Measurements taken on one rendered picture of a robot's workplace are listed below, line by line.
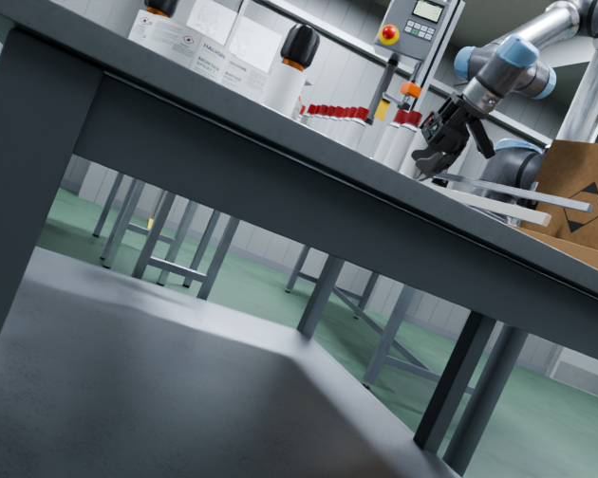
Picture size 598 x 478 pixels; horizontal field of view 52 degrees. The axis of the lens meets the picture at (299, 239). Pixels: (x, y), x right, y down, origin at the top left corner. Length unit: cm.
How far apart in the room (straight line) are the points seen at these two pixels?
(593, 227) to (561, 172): 17
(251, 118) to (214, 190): 7
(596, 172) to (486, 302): 79
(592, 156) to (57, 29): 115
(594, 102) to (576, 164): 31
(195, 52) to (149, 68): 101
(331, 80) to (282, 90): 479
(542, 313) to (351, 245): 23
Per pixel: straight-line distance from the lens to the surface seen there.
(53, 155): 43
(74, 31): 40
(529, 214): 109
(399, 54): 193
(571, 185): 139
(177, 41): 142
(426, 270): 56
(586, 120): 167
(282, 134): 43
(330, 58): 636
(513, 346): 212
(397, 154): 152
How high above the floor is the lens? 78
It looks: 4 degrees down
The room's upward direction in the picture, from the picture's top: 23 degrees clockwise
